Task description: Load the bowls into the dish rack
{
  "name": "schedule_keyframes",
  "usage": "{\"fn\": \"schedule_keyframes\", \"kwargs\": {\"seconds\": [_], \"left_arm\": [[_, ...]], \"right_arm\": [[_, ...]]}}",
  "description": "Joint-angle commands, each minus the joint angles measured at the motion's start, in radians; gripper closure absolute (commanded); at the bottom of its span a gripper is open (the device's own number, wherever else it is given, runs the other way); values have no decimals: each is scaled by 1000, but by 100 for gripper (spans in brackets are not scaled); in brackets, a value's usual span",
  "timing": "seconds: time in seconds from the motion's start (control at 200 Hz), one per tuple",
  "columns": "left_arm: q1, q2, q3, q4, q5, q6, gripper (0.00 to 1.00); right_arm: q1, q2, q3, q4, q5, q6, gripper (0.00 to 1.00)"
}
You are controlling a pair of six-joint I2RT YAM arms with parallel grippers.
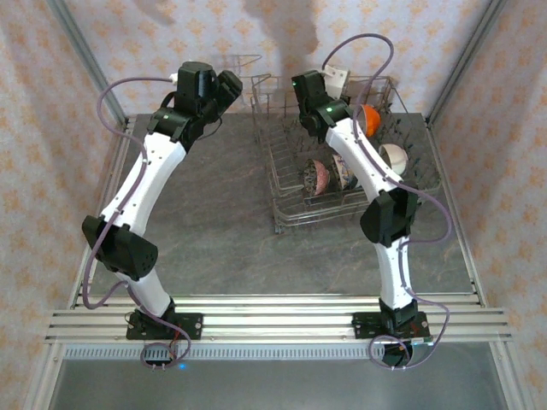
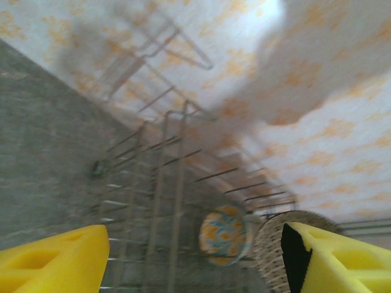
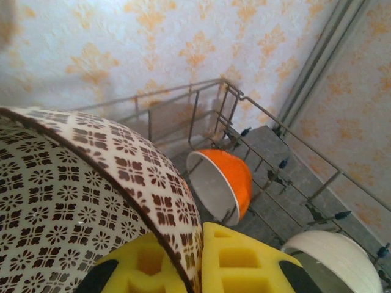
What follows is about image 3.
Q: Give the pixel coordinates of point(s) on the aluminium frame post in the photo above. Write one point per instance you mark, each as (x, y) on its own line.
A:
(328, 45)

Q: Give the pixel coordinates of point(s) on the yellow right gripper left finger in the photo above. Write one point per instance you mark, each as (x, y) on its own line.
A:
(143, 268)

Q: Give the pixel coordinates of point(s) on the white ribbed bowl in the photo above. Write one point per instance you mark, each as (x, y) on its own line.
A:
(336, 253)

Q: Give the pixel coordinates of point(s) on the brown stencil pattern bowl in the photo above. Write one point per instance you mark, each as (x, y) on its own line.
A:
(76, 189)

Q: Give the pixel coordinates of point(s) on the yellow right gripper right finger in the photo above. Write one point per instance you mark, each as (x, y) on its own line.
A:
(244, 268)

